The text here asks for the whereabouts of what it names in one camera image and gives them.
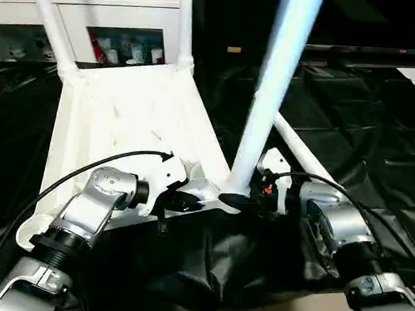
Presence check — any white plastic table leg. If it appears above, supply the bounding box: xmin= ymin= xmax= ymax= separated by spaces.
xmin=18 ymin=0 xmax=87 ymax=79
xmin=269 ymin=111 xmax=340 ymax=186
xmin=225 ymin=0 xmax=327 ymax=207
xmin=173 ymin=0 xmax=200 ymax=73

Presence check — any white plastic table top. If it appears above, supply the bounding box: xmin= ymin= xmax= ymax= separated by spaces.
xmin=14 ymin=51 xmax=253 ymax=266

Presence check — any black plastic mat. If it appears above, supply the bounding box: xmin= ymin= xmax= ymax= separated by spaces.
xmin=0 ymin=36 xmax=415 ymax=311

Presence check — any white cup with red label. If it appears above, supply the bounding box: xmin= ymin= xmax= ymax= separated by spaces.
xmin=149 ymin=47 xmax=165 ymax=65

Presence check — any red white bottle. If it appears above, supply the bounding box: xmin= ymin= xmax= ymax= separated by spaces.
xmin=88 ymin=34 xmax=105 ymax=64

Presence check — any black case with label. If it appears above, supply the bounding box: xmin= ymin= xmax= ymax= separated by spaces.
xmin=194 ymin=0 xmax=309 ymax=85

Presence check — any black television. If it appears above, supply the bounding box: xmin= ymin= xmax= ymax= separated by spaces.
xmin=302 ymin=0 xmax=415 ymax=61

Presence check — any white glass-door cabinet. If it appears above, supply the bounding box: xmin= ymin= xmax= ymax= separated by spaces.
xmin=0 ymin=0 xmax=185 ymax=75

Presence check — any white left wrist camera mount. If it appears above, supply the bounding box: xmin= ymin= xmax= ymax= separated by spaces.
xmin=136 ymin=153 xmax=191 ymax=222

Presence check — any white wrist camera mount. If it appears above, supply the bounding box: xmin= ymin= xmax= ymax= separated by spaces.
xmin=254 ymin=146 xmax=295 ymax=216
xmin=136 ymin=153 xmax=191 ymax=222

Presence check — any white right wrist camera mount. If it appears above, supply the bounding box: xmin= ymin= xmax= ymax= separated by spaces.
xmin=254 ymin=146 xmax=295 ymax=216

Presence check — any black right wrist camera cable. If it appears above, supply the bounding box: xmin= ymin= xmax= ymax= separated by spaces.
xmin=270 ymin=170 xmax=415 ymax=273

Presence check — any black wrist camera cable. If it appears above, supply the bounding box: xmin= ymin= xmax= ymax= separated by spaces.
xmin=270 ymin=170 xmax=415 ymax=273
xmin=0 ymin=139 xmax=176 ymax=305

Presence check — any black left wrist camera cable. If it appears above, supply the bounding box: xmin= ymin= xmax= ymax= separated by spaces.
xmin=0 ymin=139 xmax=176 ymax=305

